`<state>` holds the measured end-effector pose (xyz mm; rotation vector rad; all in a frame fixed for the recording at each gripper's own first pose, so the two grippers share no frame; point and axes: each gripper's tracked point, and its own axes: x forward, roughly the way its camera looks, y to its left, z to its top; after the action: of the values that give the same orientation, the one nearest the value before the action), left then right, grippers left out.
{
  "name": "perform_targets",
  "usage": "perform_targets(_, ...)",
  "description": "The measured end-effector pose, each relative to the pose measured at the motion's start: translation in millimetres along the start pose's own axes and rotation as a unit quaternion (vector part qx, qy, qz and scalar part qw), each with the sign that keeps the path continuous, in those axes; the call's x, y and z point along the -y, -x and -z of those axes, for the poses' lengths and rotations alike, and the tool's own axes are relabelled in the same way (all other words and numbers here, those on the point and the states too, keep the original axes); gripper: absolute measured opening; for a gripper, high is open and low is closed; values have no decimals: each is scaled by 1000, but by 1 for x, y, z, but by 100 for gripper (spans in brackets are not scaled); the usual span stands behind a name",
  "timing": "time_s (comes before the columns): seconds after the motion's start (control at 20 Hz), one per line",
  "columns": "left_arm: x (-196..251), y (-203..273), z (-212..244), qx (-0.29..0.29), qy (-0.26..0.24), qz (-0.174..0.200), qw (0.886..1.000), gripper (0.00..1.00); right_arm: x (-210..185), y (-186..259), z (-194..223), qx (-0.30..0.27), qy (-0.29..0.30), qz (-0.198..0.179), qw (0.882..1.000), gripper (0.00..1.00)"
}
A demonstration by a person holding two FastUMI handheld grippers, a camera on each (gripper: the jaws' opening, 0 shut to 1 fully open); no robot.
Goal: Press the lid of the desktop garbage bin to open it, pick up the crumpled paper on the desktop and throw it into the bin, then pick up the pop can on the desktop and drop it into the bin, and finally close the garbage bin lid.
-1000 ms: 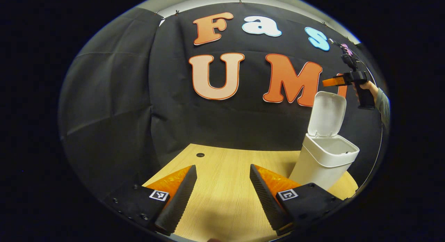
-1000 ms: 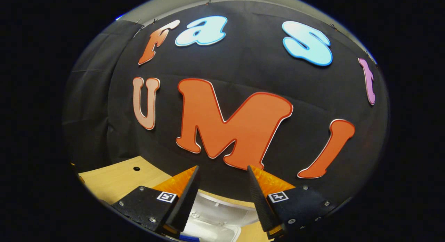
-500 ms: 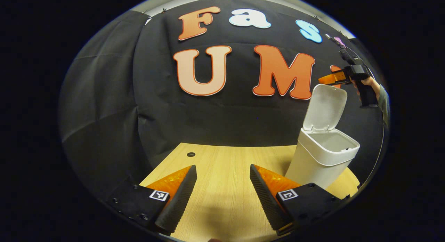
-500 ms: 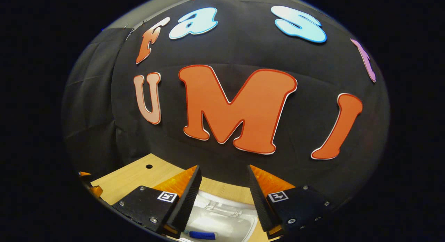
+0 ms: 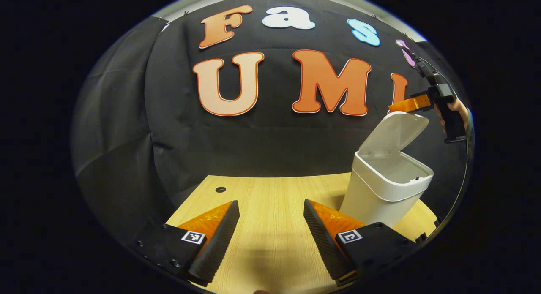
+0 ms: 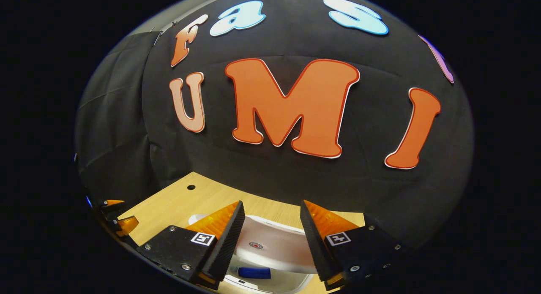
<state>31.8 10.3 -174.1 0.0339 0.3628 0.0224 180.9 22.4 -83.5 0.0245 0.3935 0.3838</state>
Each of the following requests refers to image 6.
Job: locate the wooden desktop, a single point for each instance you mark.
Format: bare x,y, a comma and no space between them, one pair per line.
177,201

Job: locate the blue pop can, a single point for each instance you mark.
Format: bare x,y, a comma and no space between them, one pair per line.
254,272

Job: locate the white desktop garbage bin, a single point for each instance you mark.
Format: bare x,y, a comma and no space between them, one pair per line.
274,247

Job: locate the black backdrop cloth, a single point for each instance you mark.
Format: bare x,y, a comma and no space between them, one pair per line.
262,175

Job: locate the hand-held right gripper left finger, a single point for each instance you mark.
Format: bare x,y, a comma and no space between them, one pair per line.
226,247

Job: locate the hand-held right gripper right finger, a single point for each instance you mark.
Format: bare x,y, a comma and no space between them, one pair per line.
317,247

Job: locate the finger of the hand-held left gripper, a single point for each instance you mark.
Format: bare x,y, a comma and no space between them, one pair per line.
127,225
113,209

